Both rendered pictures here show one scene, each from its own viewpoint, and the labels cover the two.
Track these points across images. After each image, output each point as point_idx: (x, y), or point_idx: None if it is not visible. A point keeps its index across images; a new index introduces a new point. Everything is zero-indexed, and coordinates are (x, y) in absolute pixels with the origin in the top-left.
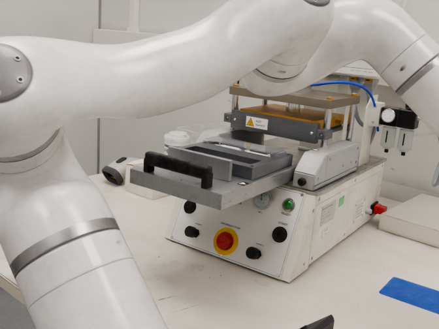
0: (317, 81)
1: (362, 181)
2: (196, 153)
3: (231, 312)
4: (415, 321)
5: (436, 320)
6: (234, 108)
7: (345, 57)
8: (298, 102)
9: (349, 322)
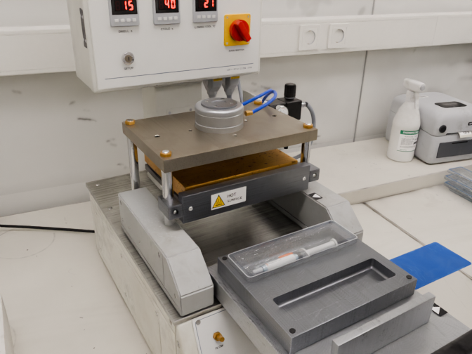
0: (173, 93)
1: None
2: (388, 319)
3: None
4: (455, 298)
5: (451, 284)
6: (173, 189)
7: None
8: (278, 146)
9: None
